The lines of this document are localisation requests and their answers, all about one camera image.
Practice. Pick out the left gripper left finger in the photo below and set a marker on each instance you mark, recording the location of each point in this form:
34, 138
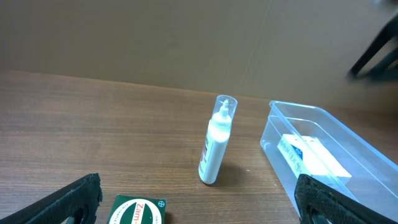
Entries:
76, 202

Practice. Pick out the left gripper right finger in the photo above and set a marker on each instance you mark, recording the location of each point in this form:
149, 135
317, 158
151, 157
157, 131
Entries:
319, 203

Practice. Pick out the white medicine box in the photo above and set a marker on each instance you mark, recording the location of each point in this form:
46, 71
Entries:
311, 157

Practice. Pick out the green Zam-Buk ointment box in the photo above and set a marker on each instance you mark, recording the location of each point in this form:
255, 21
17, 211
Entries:
137, 210

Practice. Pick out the clear plastic container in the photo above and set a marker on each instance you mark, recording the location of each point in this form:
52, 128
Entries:
374, 176

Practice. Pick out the white spray bottle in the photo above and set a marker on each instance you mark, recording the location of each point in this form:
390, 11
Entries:
216, 139

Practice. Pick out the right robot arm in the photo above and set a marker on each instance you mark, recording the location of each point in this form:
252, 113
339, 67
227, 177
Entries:
383, 70

